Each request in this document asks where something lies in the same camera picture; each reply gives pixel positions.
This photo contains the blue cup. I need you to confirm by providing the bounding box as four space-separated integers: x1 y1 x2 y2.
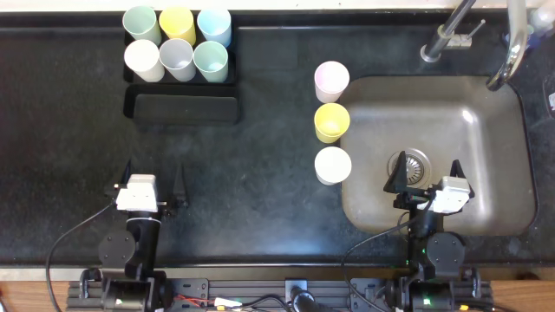
196 8 232 49

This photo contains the black cable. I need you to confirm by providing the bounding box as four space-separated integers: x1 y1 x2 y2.
45 201 116 312
339 197 436 312

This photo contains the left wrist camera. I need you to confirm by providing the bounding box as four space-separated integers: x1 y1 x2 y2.
114 173 160 213

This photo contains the steel sink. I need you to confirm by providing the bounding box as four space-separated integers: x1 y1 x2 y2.
339 75 538 237

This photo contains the mounting rail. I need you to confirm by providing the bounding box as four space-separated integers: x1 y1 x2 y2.
67 267 495 312

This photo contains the black tray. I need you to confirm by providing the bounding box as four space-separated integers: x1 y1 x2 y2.
122 8 240 127

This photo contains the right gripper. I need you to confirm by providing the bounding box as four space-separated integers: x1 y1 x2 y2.
383 150 476 211

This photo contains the grey cup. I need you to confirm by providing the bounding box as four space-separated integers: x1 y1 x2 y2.
159 37 197 82

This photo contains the white cup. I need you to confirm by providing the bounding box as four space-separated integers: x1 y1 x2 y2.
123 39 166 83
314 146 353 186

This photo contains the pink cup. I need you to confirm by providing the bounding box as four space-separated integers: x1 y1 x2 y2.
313 60 350 104

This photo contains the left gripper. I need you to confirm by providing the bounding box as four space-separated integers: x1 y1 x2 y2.
103 158 190 218

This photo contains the yellow cup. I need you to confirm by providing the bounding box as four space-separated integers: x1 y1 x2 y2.
313 102 351 145
158 5 197 47

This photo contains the green cup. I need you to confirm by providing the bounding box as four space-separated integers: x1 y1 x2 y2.
121 5 163 46
193 40 230 84

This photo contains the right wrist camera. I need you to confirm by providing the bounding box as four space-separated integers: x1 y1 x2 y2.
418 175 472 215

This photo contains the steel tap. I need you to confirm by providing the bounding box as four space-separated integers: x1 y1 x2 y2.
419 0 531 92

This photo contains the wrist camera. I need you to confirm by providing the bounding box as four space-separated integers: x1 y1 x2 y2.
114 173 160 213
418 175 472 215

